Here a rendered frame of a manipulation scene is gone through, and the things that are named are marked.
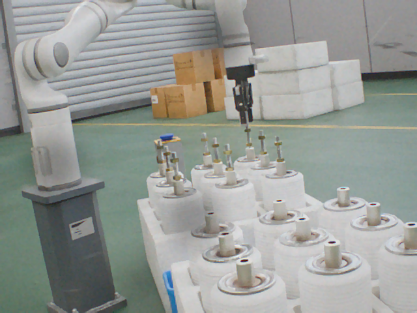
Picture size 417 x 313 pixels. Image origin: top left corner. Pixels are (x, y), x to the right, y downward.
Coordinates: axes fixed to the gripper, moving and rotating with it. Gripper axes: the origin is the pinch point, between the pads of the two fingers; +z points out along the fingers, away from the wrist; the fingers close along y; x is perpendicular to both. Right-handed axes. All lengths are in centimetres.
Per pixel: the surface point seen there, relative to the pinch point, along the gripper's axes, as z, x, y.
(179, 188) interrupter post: 9.2, -9.7, 32.8
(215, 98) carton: 24, -103, -373
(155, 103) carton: 22, -165, -374
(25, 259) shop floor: 36, -74, 5
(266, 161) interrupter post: 9.3, 5.9, 11.5
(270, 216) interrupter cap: 11, 13, 53
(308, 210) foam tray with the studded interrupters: 17.9, 16.6, 26.4
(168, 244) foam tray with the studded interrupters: 18.9, -11.1, 40.9
